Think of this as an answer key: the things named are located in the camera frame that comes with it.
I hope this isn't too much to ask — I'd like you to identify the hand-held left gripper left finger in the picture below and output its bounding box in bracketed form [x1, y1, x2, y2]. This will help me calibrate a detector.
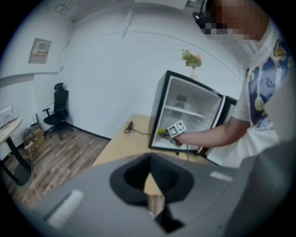
[25, 153, 167, 237]

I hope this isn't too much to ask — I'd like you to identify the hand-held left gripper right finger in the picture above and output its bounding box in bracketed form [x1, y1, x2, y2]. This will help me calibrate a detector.
[149, 153, 241, 237]

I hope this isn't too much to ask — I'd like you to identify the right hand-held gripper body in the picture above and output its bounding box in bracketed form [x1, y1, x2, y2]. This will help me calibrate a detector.
[166, 120, 188, 147]

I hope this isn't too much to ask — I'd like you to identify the black mini fridge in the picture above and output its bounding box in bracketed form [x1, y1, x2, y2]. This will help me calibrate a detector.
[148, 70, 239, 166]

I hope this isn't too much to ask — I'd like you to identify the person's right forearm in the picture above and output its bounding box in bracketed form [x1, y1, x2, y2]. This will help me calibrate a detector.
[177, 119, 253, 149]

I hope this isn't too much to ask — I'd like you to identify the wooden table with white legs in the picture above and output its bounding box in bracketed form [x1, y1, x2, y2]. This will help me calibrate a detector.
[92, 113, 222, 198]

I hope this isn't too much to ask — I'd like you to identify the person's white printed t-shirt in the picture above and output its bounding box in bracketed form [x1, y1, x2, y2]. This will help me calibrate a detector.
[206, 20, 293, 168]

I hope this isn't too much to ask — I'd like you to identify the cardboard box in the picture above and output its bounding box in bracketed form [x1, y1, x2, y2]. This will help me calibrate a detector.
[22, 128, 46, 152]

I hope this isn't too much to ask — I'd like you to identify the black headrest office chair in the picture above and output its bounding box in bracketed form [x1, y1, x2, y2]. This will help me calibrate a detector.
[42, 82, 70, 140]

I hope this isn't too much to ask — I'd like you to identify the light desk with black legs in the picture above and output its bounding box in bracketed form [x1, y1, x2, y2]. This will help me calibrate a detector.
[0, 117, 32, 187]

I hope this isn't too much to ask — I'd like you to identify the white box with print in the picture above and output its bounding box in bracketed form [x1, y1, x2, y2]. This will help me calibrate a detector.
[0, 103, 18, 128]

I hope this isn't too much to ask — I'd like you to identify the person's head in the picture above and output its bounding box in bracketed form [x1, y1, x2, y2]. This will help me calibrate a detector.
[205, 0, 271, 43]

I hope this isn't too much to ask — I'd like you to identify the black coiled power cable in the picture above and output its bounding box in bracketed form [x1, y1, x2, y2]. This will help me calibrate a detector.
[123, 121, 151, 136]

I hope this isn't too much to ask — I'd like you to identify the white floor cable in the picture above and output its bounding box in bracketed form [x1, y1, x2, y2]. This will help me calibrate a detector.
[27, 146, 42, 200]

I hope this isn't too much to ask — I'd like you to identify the black head-mounted camera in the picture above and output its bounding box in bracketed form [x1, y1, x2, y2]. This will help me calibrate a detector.
[192, 0, 210, 29]

